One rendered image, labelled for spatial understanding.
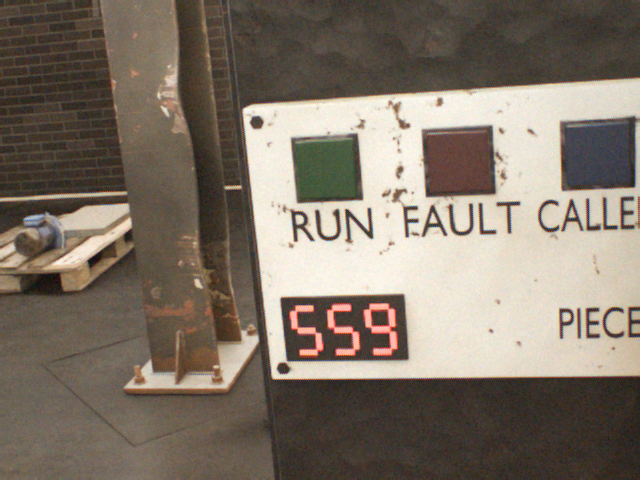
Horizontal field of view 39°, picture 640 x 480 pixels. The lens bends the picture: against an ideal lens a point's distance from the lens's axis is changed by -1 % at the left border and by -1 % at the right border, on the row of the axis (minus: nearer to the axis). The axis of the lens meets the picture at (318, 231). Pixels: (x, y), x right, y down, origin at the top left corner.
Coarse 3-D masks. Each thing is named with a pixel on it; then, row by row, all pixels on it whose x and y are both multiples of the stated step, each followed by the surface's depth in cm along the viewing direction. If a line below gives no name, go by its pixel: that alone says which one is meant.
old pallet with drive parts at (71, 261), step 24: (0, 240) 524; (72, 240) 508; (96, 240) 502; (120, 240) 516; (0, 264) 470; (24, 264) 472; (48, 264) 468; (72, 264) 458; (96, 264) 500; (0, 288) 468; (24, 288) 470; (72, 288) 461
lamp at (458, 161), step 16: (432, 144) 54; (448, 144) 54; (464, 144) 53; (480, 144) 53; (432, 160) 54; (448, 160) 54; (464, 160) 54; (480, 160) 53; (432, 176) 54; (448, 176) 54; (464, 176) 54; (480, 176) 54; (432, 192) 55
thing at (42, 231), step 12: (36, 216) 481; (48, 216) 492; (36, 228) 477; (48, 228) 485; (60, 228) 480; (24, 240) 471; (36, 240) 468; (48, 240) 483; (60, 240) 495; (24, 252) 472; (36, 252) 471
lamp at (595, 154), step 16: (576, 128) 52; (592, 128) 52; (608, 128) 52; (624, 128) 51; (576, 144) 52; (592, 144) 52; (608, 144) 52; (624, 144) 52; (576, 160) 52; (592, 160) 52; (608, 160) 52; (624, 160) 52; (576, 176) 53; (592, 176) 52; (608, 176) 52; (624, 176) 52
